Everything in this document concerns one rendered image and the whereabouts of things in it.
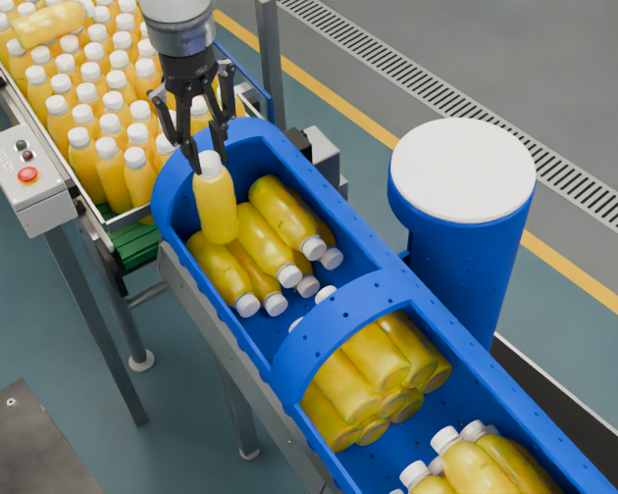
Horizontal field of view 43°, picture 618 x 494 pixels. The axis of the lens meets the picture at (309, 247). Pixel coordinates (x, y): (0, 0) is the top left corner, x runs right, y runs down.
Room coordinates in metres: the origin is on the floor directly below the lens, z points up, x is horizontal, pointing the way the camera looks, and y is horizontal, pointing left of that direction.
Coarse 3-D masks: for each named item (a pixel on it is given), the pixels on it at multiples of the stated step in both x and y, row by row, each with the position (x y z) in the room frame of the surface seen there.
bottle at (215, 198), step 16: (208, 176) 0.85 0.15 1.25; (224, 176) 0.85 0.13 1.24; (208, 192) 0.84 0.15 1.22; (224, 192) 0.84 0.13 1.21; (208, 208) 0.83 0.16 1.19; (224, 208) 0.84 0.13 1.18; (208, 224) 0.84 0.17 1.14; (224, 224) 0.83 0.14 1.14; (208, 240) 0.84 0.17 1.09; (224, 240) 0.83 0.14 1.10
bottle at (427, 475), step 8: (424, 472) 0.40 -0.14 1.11; (432, 472) 0.40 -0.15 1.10; (416, 480) 0.39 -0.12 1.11; (424, 480) 0.39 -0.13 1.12; (432, 480) 0.39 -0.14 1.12; (440, 480) 0.39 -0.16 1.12; (408, 488) 0.39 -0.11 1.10; (416, 488) 0.38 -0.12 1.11; (424, 488) 0.38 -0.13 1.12; (432, 488) 0.37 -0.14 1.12; (440, 488) 0.37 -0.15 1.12; (448, 488) 0.37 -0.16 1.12
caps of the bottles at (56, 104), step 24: (0, 0) 1.62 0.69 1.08; (48, 0) 1.61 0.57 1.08; (96, 0) 1.61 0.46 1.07; (120, 0) 1.59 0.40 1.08; (0, 24) 1.53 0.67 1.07; (96, 24) 1.50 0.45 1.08; (120, 24) 1.50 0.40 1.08; (144, 24) 1.49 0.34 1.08; (72, 48) 1.43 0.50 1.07; (96, 48) 1.42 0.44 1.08; (144, 48) 1.40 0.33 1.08; (96, 72) 1.34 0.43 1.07; (120, 72) 1.33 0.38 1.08; (144, 72) 1.33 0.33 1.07
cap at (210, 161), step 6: (210, 150) 0.88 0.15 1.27; (204, 156) 0.87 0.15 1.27; (210, 156) 0.87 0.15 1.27; (216, 156) 0.87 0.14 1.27; (204, 162) 0.86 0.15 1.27; (210, 162) 0.86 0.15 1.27; (216, 162) 0.86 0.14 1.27; (204, 168) 0.85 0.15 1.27; (210, 168) 0.85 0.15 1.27; (216, 168) 0.85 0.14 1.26
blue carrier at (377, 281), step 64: (256, 128) 0.98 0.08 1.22; (192, 192) 0.94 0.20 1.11; (320, 192) 0.83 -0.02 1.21; (384, 256) 0.70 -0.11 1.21; (256, 320) 0.75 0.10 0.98; (320, 320) 0.59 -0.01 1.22; (448, 320) 0.59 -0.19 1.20; (448, 384) 0.58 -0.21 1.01; (512, 384) 0.48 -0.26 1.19; (320, 448) 0.45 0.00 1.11; (384, 448) 0.51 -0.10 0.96; (576, 448) 0.40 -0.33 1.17
